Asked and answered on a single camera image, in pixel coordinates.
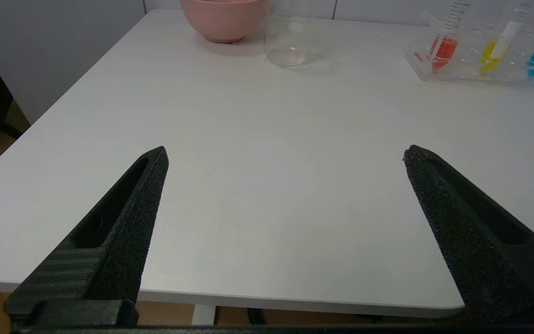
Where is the white table leg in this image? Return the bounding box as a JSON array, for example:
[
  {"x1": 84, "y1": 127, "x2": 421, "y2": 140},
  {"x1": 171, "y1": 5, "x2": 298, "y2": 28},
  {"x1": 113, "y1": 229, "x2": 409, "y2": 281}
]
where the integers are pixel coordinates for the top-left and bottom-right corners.
[{"x1": 192, "y1": 305, "x2": 216, "y2": 325}]

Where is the pink plastic bowl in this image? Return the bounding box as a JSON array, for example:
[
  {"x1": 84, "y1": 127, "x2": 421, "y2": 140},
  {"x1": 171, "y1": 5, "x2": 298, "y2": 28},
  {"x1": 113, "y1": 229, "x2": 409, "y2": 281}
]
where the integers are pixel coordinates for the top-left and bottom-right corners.
[{"x1": 180, "y1": 0, "x2": 267, "y2": 44}]

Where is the yellow pigment test tube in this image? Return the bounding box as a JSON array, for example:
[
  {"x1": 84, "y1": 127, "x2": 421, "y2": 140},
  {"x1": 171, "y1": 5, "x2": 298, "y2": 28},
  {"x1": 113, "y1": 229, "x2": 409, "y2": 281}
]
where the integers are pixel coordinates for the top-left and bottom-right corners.
[{"x1": 479, "y1": 0, "x2": 534, "y2": 75}]

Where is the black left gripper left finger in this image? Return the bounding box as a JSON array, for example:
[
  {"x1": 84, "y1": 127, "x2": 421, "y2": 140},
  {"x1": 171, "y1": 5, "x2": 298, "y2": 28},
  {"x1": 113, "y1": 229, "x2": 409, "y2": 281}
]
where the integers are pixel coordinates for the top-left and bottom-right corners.
[{"x1": 4, "y1": 146, "x2": 169, "y2": 328}]

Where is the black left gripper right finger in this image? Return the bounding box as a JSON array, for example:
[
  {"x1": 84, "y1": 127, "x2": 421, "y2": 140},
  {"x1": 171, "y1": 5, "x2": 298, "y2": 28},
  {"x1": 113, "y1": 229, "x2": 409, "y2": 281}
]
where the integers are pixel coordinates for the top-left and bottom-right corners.
[{"x1": 403, "y1": 145, "x2": 534, "y2": 325}]

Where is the clear acrylic test tube rack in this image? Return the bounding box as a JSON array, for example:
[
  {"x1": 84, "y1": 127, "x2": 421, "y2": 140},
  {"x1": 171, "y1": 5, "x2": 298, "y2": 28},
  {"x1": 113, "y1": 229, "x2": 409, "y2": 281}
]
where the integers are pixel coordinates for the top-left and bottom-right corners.
[{"x1": 405, "y1": 9, "x2": 534, "y2": 90}]

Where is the red pigment test tube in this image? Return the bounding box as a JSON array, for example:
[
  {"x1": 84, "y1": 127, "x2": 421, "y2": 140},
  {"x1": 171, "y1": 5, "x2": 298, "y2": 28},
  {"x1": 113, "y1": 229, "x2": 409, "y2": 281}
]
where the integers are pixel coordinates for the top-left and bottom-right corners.
[{"x1": 427, "y1": 0, "x2": 469, "y2": 71}]

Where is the clear glass beaker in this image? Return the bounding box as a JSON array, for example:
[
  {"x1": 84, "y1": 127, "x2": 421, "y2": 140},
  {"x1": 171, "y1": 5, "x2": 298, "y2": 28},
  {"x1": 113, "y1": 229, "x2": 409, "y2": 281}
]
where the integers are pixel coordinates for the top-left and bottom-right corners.
[{"x1": 263, "y1": 0, "x2": 316, "y2": 68}]

